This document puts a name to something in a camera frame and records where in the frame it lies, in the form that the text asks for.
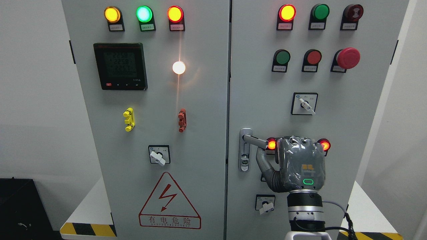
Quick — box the red-orange indicator light left door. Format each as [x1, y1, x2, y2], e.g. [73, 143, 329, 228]
[167, 5, 185, 31]

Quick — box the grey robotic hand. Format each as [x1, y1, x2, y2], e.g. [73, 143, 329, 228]
[256, 136, 326, 193]

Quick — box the red electric warning sticker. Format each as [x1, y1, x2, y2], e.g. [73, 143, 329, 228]
[139, 172, 201, 229]

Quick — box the black digital power meter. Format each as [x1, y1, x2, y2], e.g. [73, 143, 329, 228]
[93, 43, 148, 91]

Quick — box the red emergency stop button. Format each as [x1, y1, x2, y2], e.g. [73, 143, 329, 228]
[330, 47, 361, 73]

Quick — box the white platform with hazard stripes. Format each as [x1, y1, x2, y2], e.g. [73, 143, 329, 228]
[60, 178, 117, 240]

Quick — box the red push button upper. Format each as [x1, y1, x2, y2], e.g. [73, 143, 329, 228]
[302, 49, 322, 73]

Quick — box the white rotary switch right upper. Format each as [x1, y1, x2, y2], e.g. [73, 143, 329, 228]
[291, 92, 318, 115]

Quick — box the white glowing indicator light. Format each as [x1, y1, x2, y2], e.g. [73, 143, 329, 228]
[172, 61, 186, 75]

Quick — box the red lit indicator lower left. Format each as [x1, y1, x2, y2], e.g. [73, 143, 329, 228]
[265, 137, 277, 155]

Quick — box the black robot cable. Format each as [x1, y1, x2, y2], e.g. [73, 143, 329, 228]
[322, 200, 358, 240]

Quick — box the red lit indicator top right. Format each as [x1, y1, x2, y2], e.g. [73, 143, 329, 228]
[276, 4, 296, 31]

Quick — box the red lit indicator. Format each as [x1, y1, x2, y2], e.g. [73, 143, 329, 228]
[265, 137, 277, 155]
[276, 4, 296, 31]
[317, 138, 331, 156]

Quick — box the grey cabinet door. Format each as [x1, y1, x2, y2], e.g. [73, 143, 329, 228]
[62, 0, 230, 240]
[226, 0, 409, 240]

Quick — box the yellow indicator light top left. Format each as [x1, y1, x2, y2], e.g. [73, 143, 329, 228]
[104, 6, 125, 32]

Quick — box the green indicator top right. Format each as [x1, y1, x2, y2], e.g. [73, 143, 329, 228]
[309, 4, 330, 30]

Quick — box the grey left cabinet door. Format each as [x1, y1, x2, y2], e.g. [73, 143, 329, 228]
[62, 0, 230, 240]

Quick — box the red lit indicator lower right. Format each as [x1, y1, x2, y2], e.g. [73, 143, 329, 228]
[317, 138, 331, 156]

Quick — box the grey right cabinet door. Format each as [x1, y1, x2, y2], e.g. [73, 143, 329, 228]
[226, 0, 409, 240]

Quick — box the red plastic clip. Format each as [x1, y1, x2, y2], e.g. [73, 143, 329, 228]
[177, 108, 187, 133]

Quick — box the white rotary switch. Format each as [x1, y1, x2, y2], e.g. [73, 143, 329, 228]
[291, 92, 318, 115]
[255, 194, 276, 215]

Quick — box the silver door handle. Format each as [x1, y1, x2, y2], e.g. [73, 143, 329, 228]
[238, 128, 268, 173]

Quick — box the green push button upper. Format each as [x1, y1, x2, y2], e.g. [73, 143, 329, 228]
[272, 49, 290, 73]

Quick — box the black box lower left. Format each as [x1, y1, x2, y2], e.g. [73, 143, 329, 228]
[0, 177, 53, 240]

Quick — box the white rotary switch right lower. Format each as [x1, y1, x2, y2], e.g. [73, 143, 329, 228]
[255, 194, 276, 215]

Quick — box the green lit indicator light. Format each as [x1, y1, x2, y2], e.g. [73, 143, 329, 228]
[136, 5, 156, 32]

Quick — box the dark red buzzer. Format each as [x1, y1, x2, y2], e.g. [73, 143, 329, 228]
[340, 4, 364, 31]

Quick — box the white rotary switch left door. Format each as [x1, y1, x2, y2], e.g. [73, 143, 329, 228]
[148, 145, 171, 166]

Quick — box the yellow plastic clip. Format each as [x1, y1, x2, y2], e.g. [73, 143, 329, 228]
[122, 107, 135, 132]

